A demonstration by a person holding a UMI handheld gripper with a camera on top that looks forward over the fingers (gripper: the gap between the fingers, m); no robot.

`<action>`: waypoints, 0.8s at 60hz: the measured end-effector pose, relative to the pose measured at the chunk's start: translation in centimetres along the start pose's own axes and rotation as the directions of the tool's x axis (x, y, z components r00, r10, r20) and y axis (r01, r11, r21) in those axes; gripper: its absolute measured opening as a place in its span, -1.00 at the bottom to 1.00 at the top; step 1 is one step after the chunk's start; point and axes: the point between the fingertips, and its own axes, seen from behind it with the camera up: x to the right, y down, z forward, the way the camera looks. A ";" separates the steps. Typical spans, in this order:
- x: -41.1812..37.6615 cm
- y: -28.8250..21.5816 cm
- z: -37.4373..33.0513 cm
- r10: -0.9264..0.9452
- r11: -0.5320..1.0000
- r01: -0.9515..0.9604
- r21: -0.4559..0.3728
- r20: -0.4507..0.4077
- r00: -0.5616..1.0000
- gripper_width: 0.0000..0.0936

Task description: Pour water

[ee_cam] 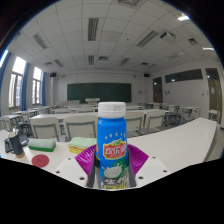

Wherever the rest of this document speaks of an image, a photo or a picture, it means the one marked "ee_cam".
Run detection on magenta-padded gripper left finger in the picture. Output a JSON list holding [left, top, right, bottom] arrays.
[[53, 143, 99, 190]]

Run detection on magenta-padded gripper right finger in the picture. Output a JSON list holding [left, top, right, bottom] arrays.
[[127, 143, 173, 189]]

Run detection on blue drink bottle white cap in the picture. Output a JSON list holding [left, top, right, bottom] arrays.
[[95, 101, 129, 191]]

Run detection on flat round red coaster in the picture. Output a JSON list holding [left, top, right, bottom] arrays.
[[31, 153, 50, 169]]

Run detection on dark green sponge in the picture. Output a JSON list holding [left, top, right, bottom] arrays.
[[27, 138, 57, 153]]

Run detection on classroom chairs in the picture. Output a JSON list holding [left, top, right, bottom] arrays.
[[0, 99, 221, 143]]

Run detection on classroom desks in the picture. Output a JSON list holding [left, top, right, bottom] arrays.
[[0, 101, 219, 134]]

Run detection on dark flat mat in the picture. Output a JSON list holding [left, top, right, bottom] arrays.
[[3, 131, 30, 154]]

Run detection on dark brown door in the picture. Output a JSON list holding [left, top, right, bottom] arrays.
[[152, 76, 164, 104]]

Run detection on green chalkboard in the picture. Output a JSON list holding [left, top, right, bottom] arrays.
[[66, 82, 132, 104]]

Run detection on blue curtains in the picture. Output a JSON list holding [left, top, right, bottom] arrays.
[[0, 51, 48, 116]]

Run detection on brown door with window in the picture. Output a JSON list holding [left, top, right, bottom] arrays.
[[205, 68, 223, 124]]

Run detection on classroom windows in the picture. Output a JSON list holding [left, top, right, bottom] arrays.
[[0, 49, 44, 109]]

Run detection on ceiling lights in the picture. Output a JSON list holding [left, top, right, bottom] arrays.
[[31, 0, 216, 68]]

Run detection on dark high wall window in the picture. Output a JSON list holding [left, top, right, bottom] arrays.
[[164, 68, 204, 84]]

